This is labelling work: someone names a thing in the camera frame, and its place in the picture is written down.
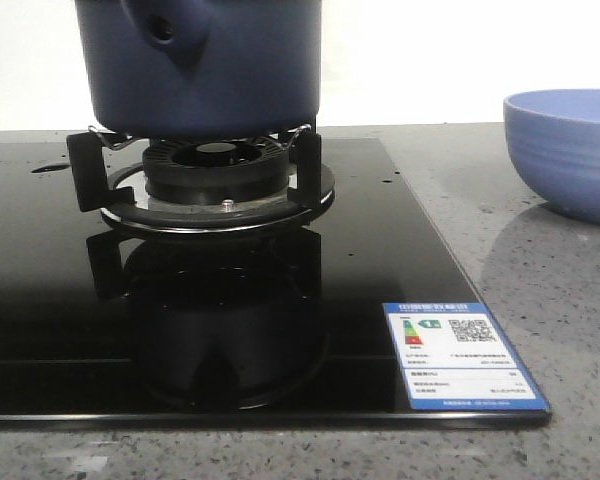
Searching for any light blue ribbed bowl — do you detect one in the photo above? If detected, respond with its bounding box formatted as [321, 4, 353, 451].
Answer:
[503, 89, 600, 224]

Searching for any black metal pot support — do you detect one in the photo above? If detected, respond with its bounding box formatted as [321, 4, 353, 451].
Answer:
[66, 124, 335, 236]

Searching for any dark blue cooking pot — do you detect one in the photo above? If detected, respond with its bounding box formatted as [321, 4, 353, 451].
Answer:
[75, 1, 322, 140]

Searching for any black round gas burner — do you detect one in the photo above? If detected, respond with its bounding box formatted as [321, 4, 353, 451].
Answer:
[142, 137, 289, 205]

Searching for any black glass gas stove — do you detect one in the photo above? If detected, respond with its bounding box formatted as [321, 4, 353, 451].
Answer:
[0, 138, 551, 429]

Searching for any blue white energy label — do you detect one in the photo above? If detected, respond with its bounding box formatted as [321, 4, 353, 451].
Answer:
[383, 302, 548, 412]

